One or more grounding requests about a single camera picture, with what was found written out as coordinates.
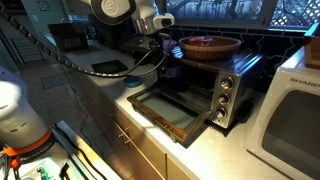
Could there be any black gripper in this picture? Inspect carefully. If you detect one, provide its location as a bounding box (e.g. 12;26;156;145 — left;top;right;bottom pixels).
118;34;165;64

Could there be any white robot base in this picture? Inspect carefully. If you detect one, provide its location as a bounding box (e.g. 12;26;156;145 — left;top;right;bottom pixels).
0;64;101;180

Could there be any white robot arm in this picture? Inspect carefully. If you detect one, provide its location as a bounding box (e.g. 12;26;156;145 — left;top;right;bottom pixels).
82;0;175;63

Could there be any black baking tray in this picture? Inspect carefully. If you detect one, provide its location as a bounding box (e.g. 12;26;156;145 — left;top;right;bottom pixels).
91;60;128;74

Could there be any open glass oven door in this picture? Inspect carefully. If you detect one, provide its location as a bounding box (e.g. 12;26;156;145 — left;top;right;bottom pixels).
127;83;212;147

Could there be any silver toaster oven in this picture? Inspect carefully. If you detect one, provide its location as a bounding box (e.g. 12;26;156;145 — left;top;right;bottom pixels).
153;46;266;129

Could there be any wooden tray on microwave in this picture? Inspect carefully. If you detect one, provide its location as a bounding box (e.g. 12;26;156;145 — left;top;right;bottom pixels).
304;23;320;69

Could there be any small blue bowl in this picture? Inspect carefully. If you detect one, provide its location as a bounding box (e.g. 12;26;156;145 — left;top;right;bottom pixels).
123;76;141;88

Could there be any woven wicker basket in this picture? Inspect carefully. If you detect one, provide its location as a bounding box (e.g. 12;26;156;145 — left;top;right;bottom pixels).
179;36;241;61

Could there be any red item in basket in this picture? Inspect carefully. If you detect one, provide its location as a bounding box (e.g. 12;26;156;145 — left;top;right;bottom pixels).
188;36;213;46

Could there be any black box on counter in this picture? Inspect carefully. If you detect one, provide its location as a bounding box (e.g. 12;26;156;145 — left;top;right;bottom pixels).
48;23;88;51

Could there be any white microwave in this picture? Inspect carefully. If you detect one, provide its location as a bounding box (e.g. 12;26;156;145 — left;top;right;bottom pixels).
246;49;320;180

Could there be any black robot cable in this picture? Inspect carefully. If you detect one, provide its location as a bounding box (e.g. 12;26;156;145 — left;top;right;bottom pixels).
0;6;169;78

